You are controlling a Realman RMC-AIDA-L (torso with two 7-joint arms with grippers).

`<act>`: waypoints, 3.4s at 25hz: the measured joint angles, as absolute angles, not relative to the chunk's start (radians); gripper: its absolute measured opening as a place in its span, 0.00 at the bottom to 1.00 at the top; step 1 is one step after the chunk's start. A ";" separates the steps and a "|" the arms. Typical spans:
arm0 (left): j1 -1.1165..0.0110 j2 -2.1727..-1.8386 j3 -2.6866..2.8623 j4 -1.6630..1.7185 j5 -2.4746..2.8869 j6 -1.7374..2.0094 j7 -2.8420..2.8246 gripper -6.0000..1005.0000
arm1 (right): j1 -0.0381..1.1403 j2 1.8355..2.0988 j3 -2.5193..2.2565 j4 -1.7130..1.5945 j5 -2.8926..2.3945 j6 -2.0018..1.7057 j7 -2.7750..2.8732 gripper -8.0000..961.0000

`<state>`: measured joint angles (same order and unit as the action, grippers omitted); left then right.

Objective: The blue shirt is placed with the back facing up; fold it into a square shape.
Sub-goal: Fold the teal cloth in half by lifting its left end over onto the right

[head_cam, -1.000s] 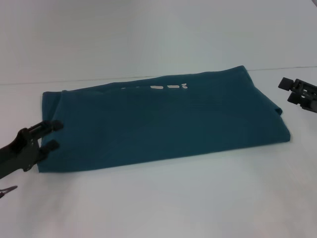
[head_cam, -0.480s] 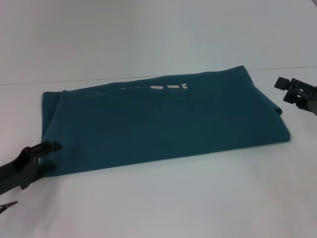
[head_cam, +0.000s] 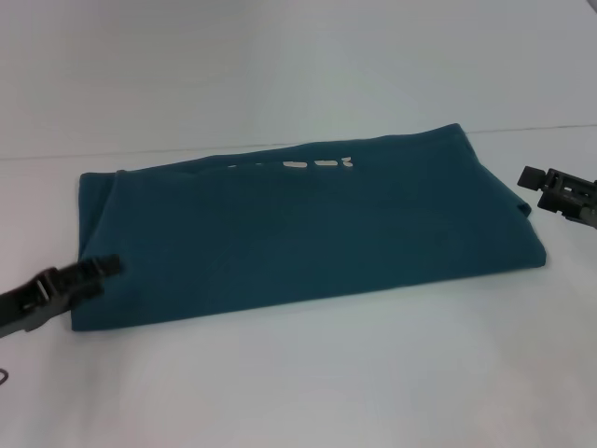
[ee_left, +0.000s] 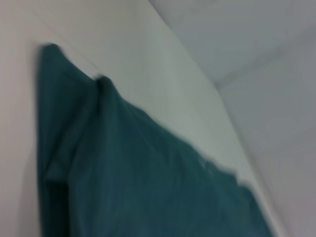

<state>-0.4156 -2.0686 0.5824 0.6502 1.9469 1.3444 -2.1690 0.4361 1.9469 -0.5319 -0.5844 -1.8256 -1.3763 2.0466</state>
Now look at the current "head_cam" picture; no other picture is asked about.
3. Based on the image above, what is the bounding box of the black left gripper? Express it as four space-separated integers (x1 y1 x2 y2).
0 253 123 341

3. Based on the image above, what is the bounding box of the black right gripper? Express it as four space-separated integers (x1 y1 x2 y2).
517 164 597 231

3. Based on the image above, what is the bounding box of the teal blue t-shirt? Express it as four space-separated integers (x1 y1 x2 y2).
69 121 548 334

